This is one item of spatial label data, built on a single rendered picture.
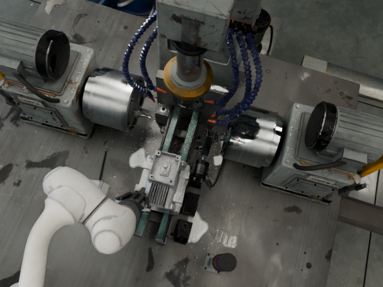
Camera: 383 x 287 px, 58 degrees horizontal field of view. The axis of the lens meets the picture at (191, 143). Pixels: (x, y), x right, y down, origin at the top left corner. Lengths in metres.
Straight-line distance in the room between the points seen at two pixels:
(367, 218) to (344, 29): 1.63
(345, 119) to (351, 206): 1.49
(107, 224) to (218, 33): 0.59
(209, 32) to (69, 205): 0.60
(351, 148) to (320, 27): 2.15
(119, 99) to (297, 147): 0.73
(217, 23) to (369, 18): 2.76
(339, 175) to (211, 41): 0.75
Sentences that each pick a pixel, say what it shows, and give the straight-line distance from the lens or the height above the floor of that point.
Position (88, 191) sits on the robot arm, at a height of 1.47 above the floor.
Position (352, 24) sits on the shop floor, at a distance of 3.50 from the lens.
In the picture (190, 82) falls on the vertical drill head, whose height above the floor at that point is 1.36.
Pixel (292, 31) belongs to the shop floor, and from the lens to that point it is 3.24.
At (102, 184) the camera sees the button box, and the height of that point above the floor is 1.07.
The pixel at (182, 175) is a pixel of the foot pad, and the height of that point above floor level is 1.07.
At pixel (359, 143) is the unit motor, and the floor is 1.33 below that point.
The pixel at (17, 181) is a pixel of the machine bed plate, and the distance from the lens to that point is 1.81.
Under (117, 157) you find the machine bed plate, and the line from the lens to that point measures 1.72.
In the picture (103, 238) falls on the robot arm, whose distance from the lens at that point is 0.96.
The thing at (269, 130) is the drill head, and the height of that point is 1.16.
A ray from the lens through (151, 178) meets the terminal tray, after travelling 1.31.
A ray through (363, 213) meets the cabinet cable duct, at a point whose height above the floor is 0.03.
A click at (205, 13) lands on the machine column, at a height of 1.71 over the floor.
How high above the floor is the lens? 2.42
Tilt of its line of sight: 70 degrees down
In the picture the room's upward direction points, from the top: 10 degrees clockwise
